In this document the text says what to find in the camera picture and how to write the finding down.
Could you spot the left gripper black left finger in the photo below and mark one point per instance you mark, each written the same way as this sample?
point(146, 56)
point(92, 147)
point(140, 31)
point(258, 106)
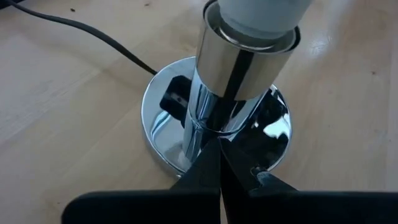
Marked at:
point(174, 205)

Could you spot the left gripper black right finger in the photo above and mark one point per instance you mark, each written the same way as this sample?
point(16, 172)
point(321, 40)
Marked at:
point(295, 208)

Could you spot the white reflector lightbulb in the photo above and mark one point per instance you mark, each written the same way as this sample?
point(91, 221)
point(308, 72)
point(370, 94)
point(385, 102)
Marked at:
point(264, 15)

